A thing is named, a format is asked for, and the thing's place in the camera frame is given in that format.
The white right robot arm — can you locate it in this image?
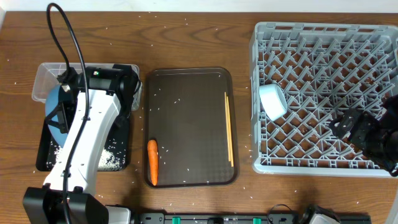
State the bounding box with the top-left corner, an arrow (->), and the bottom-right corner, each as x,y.
328,95 -> 397,177

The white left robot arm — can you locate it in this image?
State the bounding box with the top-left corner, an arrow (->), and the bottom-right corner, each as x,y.
22,64 -> 141,223

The clear plastic bin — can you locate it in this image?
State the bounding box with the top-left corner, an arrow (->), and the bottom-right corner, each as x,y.
32,62 -> 144,111

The white rice pile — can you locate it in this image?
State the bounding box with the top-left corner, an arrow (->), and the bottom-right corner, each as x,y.
44,139 -> 127,172

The orange carrot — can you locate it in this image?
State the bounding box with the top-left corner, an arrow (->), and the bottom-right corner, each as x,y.
147,139 -> 159,186

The brown serving tray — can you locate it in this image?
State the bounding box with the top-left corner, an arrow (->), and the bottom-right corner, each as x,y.
144,67 -> 239,189

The black waste tray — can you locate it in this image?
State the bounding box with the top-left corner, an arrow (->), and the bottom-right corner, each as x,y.
35,123 -> 130,172

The blue plate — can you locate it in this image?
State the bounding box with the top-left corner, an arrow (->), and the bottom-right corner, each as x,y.
45,85 -> 75,147

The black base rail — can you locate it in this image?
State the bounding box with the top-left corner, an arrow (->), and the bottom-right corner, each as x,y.
131,213 -> 298,224

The light blue rice bowl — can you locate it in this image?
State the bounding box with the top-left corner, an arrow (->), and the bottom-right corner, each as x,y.
259,83 -> 287,121

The grey dishwasher rack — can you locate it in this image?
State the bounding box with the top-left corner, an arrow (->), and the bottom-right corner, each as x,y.
249,22 -> 397,178

